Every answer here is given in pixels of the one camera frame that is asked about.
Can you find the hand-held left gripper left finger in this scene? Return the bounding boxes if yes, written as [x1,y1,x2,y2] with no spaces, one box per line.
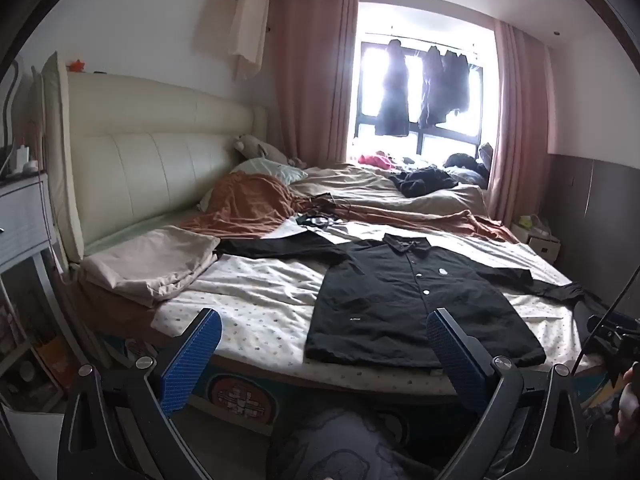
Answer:
[57,307,223,480]

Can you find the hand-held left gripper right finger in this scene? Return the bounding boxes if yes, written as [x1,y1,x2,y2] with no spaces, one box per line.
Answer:
[426,307,588,480]

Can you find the black shirt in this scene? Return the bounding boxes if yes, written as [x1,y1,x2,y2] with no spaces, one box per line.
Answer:
[215,232,598,368]

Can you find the black clothes pile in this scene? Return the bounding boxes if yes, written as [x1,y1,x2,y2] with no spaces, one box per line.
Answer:
[389,166,458,198]

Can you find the red clothes pile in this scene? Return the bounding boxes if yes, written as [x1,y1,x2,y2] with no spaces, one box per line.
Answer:
[357,151,396,170]

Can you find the person's right hand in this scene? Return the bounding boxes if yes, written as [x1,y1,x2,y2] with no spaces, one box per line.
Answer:
[612,360,640,446]

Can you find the spotted white bedsheet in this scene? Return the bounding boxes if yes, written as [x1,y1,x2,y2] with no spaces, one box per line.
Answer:
[150,220,608,376]

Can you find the folded beige cloth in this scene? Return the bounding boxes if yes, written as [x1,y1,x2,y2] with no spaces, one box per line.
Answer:
[80,225,221,308]

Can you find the white nightstand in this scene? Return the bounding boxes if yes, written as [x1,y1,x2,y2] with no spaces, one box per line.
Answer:
[515,227,561,261]

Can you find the person's printed grey pants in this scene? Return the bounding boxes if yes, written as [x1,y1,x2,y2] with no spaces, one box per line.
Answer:
[265,405,481,480]

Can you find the cluttered storage shelf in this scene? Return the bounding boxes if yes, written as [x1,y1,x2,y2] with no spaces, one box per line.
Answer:
[0,255,81,411]

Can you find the brown blanket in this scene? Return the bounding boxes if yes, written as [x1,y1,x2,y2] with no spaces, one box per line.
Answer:
[180,172,518,243]

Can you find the dark cushion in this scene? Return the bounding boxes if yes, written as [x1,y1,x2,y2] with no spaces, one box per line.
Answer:
[444,152,490,183]

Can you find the beige duvet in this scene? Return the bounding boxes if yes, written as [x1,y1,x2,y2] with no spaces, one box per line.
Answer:
[290,162,488,216]

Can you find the cream leather headboard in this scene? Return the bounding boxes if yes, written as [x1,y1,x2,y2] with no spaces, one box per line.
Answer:
[40,52,271,263]

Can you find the pale green pillow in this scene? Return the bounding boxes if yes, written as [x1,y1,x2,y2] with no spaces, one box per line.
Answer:
[200,157,308,211]

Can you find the grey nightstand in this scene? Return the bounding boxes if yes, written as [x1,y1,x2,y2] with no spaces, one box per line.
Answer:
[0,170,56,271]

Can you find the pink curtain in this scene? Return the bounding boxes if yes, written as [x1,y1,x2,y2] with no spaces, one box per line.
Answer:
[267,0,361,168]
[487,20,551,233]

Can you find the beige plush toy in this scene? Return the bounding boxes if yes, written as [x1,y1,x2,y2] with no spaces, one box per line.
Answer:
[232,134,308,168]

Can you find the hanging dark garment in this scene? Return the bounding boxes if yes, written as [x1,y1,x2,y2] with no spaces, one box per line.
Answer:
[375,39,411,137]
[442,47,471,116]
[419,45,447,130]

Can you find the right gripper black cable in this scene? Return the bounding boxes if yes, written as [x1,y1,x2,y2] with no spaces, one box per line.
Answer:
[572,265,640,381]

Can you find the cartoon print bed frame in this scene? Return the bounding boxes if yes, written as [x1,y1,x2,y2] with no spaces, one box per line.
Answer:
[100,330,621,426]

